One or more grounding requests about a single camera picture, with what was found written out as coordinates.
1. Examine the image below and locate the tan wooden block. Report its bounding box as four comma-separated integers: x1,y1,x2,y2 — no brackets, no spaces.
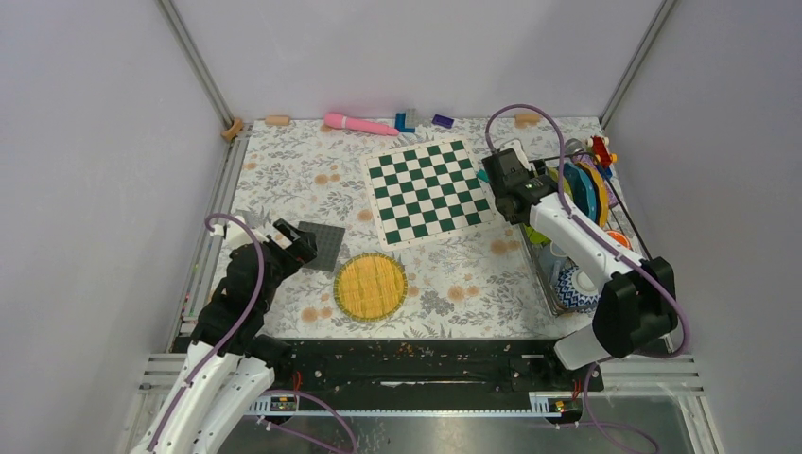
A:
514,113,542,128
264,115,291,127

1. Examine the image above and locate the corner wooden block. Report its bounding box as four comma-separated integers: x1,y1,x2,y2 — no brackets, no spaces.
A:
220,117,244,142

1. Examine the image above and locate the grey block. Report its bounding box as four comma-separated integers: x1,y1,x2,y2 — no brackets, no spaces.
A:
404,108,419,129

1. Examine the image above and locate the woven bamboo tray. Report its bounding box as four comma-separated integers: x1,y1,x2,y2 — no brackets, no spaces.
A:
333,253,409,323

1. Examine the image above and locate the pink wand massager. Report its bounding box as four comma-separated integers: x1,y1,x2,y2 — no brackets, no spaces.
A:
323,113,400,136

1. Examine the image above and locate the red yellow toy figure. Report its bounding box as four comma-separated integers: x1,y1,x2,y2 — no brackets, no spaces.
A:
587,135,618,168

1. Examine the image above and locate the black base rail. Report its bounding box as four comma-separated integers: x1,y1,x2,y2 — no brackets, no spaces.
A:
241,338,604,411

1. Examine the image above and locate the dark grey building baseplate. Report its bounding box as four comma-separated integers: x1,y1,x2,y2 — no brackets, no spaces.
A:
299,221,345,272

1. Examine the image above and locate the right tan wooden block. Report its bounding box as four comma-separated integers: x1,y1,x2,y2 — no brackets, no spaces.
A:
514,113,542,128

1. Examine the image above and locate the lime green plate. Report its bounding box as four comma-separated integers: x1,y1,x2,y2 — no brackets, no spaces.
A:
524,225,550,246

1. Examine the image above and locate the left tan wooden block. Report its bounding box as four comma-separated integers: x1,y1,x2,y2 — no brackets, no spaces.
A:
264,115,291,127

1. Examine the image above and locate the blue dotted plate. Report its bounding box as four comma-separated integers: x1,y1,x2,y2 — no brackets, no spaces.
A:
562,162,598,221

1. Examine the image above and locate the blue L-shaped block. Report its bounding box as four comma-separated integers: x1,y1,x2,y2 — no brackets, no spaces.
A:
394,112,415,133

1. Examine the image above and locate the green white chessboard mat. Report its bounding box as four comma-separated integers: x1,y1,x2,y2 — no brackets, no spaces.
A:
360,137,500,252

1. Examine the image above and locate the orange mug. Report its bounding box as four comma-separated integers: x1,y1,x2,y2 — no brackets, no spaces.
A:
605,230,633,251

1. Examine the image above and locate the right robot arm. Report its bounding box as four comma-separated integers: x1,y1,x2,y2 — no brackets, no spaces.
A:
481,148,679,390

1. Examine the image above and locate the black wire dish rack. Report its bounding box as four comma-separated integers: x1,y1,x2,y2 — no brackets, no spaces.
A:
529,150,653,316

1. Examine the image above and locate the blue white patterned bowl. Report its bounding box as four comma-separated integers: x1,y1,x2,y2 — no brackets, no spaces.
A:
554,266,601,311

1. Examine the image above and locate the yellow dotted plate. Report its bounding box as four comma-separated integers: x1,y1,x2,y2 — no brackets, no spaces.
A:
589,166,610,227

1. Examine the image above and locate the clear plastic cup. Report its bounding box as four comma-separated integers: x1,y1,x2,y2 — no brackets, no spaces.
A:
538,241,568,286

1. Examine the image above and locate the purple brick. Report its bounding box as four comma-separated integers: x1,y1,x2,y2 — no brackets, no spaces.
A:
431,114,455,129

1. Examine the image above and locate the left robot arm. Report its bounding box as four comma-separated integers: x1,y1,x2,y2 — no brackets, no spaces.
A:
132,213,318,453

